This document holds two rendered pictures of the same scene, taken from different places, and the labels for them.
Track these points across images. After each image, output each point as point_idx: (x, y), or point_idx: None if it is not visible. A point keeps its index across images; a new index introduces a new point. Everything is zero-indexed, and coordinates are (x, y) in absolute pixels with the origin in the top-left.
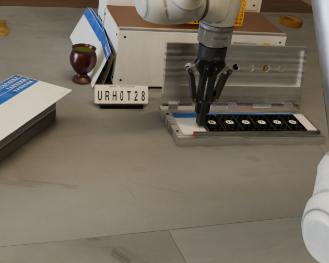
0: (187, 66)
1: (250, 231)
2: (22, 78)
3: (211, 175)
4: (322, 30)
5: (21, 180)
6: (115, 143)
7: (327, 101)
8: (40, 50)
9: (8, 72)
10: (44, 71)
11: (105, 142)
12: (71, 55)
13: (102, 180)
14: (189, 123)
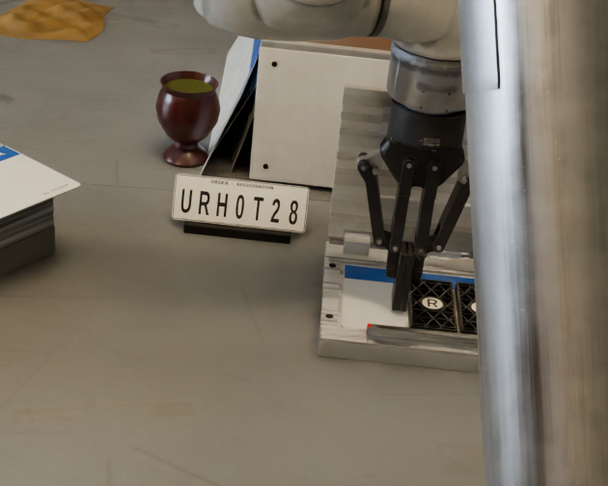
0: (362, 152)
1: None
2: None
3: (361, 454)
4: (470, 98)
5: None
6: (159, 330)
7: (479, 354)
8: (140, 79)
9: (32, 123)
10: (114, 129)
11: (137, 324)
12: (158, 97)
13: (57, 431)
14: (374, 298)
